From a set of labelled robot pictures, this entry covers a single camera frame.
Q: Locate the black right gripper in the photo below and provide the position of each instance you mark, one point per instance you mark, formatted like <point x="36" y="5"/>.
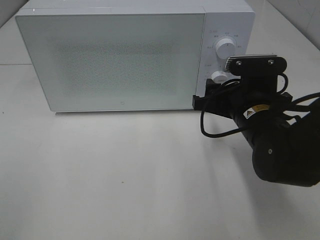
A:
<point x="244" y="96"/>

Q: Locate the white timer knob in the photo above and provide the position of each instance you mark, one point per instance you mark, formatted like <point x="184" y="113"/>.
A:
<point x="219" y="77"/>

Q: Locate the white microwave door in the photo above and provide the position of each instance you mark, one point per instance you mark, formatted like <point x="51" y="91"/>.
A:
<point x="88" y="63"/>

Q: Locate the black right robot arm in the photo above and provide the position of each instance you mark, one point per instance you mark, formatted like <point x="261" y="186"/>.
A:
<point x="284" y="133"/>

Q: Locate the white power knob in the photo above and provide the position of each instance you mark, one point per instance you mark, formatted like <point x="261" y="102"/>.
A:
<point x="225" y="47"/>

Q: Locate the white microwave oven body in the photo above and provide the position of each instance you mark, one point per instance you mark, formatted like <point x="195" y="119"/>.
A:
<point x="222" y="18"/>

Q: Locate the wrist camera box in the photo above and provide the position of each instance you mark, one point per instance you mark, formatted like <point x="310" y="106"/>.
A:
<point x="255" y="64"/>

